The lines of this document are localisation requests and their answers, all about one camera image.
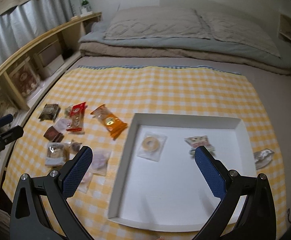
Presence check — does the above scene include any swirl cookie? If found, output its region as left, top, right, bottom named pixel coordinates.
left=45, top=142, right=69, bottom=167

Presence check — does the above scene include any purple donut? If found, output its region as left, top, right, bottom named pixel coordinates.
left=88, top=149, right=111, bottom=176

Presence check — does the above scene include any dark brown snack packet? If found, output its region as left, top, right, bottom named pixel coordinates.
left=43, top=126, right=64, bottom=142

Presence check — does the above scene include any black silver cake packet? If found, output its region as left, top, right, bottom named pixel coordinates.
left=39, top=104, right=61, bottom=122

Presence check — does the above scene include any red snack packet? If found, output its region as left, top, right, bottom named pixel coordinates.
left=66, top=102, right=86, bottom=134

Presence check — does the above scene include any orange cracker packet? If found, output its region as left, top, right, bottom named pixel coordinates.
left=91, top=104, right=128, bottom=140

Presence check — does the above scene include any beige donut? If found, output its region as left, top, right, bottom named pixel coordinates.
left=137, top=132, right=167, bottom=162

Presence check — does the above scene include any white cartoon candy packet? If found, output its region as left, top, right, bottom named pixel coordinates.
left=185, top=135, right=215, bottom=155

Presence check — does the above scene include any pink donut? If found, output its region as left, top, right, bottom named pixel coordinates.
left=78, top=171, right=93, bottom=193

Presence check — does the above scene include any small dark candy packet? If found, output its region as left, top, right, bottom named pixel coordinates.
left=69, top=140, right=82, bottom=154

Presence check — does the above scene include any doll in white dress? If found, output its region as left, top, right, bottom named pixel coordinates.
left=0, top=89, right=19, bottom=120

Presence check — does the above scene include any wooden bedside shelf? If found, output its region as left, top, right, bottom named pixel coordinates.
left=0, top=12, right=102, bottom=128

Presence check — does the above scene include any doll in red dress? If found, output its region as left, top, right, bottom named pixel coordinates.
left=10, top=62, right=40, bottom=98

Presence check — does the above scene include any crumpled silver wrapper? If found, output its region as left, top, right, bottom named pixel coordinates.
left=254, top=148, right=275, bottom=170

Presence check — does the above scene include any white box on shelf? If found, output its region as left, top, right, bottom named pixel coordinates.
left=40, top=55, right=65, bottom=79

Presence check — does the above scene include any yellow checkered mat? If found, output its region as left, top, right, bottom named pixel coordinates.
left=3, top=66, right=287, bottom=239

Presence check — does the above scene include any silver grey curtain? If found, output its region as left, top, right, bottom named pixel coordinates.
left=0, top=0, right=73, bottom=65

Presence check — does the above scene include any white shallow box tray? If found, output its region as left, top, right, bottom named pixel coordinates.
left=107, top=113, right=256, bottom=232

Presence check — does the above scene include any green glass bottle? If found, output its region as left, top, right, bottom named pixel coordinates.
left=81, top=0, right=89, bottom=8

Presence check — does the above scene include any beige folded blanket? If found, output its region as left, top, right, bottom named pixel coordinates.
left=79, top=42, right=291, bottom=75

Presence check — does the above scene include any grey blue folded duvet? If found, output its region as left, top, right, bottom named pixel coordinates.
left=79, top=22, right=291, bottom=59

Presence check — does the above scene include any left beige pillow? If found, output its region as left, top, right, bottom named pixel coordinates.
left=105, top=6, right=210, bottom=40

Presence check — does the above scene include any beige pillow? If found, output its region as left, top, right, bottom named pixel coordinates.
left=105, top=6, right=210, bottom=40
left=201, top=12, right=280, bottom=57

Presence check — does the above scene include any right beige pillow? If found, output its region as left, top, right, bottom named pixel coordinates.
left=201, top=12, right=280, bottom=57

